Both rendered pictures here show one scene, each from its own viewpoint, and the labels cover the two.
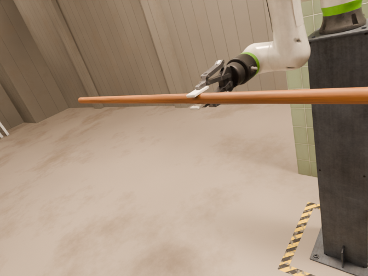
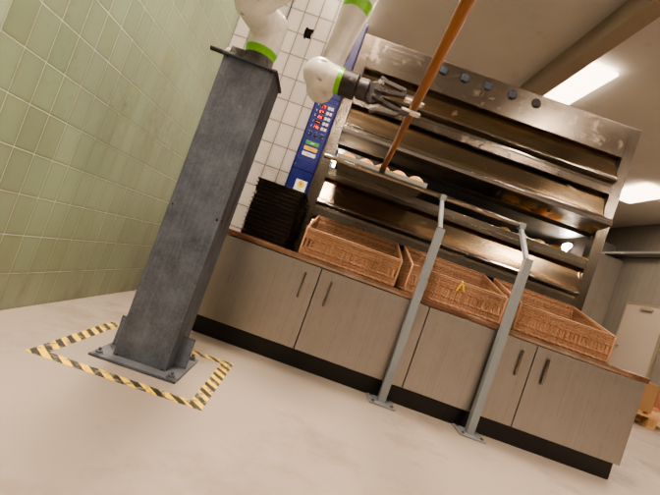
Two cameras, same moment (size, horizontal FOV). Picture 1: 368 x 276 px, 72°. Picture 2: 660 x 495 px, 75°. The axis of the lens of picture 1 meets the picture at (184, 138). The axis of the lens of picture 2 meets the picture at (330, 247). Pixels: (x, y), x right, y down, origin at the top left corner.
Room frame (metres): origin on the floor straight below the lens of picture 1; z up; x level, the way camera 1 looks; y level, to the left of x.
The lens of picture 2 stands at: (1.88, 0.82, 0.59)
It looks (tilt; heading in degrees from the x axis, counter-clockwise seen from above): 2 degrees up; 221
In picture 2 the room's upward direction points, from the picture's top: 20 degrees clockwise
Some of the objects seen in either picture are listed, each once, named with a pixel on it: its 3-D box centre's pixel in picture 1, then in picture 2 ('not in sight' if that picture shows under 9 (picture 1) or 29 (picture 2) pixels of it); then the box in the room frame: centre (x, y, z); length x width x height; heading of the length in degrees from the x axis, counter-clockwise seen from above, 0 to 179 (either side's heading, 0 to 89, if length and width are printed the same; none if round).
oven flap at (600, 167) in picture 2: not in sight; (488, 125); (-0.71, -0.50, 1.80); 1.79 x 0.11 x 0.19; 131
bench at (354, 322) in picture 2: not in sight; (405, 343); (-0.42, -0.40, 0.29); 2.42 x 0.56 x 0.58; 131
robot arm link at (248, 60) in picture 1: (241, 69); (350, 85); (0.85, -0.26, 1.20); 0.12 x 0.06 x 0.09; 40
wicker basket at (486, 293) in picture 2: not in sight; (447, 281); (-0.51, -0.32, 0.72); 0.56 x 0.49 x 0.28; 131
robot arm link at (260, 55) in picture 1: (256, 59); (322, 76); (0.91, -0.34, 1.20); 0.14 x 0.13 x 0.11; 130
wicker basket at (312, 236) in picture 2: not in sight; (353, 247); (-0.12, -0.77, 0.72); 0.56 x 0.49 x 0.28; 130
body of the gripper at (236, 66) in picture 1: (228, 78); (369, 91); (0.80, -0.20, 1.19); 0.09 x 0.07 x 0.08; 130
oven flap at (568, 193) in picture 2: not in sight; (475, 161); (-0.71, -0.50, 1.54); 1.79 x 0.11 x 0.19; 131
